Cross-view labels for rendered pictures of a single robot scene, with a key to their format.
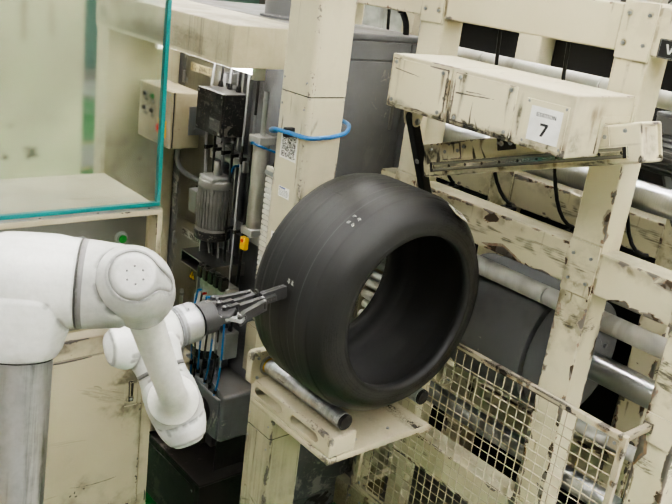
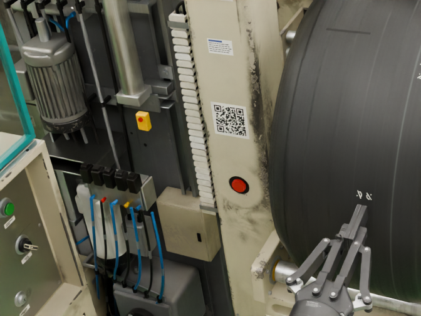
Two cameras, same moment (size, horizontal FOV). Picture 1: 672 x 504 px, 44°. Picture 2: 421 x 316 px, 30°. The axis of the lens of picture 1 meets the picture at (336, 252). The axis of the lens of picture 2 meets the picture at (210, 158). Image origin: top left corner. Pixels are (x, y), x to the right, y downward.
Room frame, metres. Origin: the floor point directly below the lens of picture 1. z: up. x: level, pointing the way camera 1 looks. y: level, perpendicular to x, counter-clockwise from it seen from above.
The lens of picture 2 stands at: (0.99, 0.58, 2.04)
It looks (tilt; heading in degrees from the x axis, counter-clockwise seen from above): 35 degrees down; 343
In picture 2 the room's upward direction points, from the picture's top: 9 degrees counter-clockwise
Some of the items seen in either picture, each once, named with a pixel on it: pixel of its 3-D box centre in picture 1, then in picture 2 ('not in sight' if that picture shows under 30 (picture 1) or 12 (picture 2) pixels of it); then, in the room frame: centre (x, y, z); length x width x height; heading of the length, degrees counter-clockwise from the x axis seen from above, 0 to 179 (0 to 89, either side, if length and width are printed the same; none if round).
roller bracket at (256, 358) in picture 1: (305, 353); (294, 226); (2.20, 0.05, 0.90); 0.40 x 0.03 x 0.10; 132
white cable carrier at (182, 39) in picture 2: (269, 245); (201, 117); (2.29, 0.20, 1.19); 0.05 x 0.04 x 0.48; 132
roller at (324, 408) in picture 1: (304, 392); (354, 289); (1.97, 0.03, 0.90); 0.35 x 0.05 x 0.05; 42
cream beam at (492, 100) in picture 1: (501, 101); not in sight; (2.17, -0.37, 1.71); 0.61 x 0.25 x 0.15; 42
